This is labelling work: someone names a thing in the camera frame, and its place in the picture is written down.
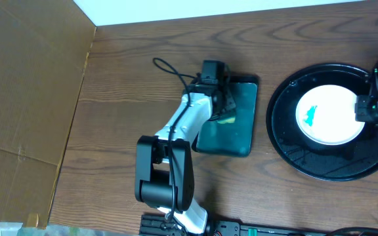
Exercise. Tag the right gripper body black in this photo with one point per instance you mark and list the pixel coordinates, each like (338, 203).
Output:
(363, 109)

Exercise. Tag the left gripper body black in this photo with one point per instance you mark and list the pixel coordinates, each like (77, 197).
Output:
(226, 105)

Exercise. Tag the green yellow sponge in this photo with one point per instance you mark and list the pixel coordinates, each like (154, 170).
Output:
(226, 120)

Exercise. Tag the white plate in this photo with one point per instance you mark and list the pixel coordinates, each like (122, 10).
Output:
(326, 115)

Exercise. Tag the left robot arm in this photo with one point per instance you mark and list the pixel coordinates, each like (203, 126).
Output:
(164, 176)

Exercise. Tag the black rectangular water tray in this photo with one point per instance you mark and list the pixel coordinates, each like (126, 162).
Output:
(232, 139)

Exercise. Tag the black round tray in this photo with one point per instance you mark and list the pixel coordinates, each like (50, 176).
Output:
(353, 160)

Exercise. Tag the cardboard sheet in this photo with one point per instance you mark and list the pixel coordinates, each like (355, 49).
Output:
(44, 47)

